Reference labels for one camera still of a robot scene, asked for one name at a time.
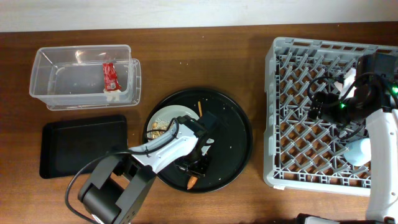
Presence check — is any orange carrot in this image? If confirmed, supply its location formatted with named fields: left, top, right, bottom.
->
left=187, top=176, right=198, bottom=190

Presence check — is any food scraps pile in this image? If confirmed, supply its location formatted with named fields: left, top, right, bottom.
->
left=150, top=120, right=169, bottom=139

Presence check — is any wooden chopstick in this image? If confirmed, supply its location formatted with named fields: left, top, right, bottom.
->
left=198, top=101, right=203, bottom=118

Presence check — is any grey plate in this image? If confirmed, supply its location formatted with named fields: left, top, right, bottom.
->
left=146, top=105, right=200, bottom=131

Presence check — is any light blue cup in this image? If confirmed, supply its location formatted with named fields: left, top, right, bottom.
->
left=343, top=138, right=371, bottom=167

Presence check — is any red snack wrapper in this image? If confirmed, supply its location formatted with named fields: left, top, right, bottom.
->
left=103, top=63, right=121, bottom=102

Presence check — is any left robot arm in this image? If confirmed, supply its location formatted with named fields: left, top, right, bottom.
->
left=78, top=112, right=219, bottom=223

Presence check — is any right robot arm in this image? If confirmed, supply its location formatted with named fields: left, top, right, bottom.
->
left=307, top=53, right=397, bottom=223

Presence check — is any grey dishwasher rack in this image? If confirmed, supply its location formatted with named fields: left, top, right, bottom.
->
left=263, top=37, right=397, bottom=196

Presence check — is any round black serving tray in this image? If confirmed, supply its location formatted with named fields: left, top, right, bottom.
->
left=144, top=88, right=253, bottom=194

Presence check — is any black rectangular tray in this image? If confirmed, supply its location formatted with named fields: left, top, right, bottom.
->
left=39, top=114, right=127, bottom=179

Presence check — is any clear plastic bin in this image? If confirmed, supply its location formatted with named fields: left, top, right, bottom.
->
left=29, top=45, right=142, bottom=111

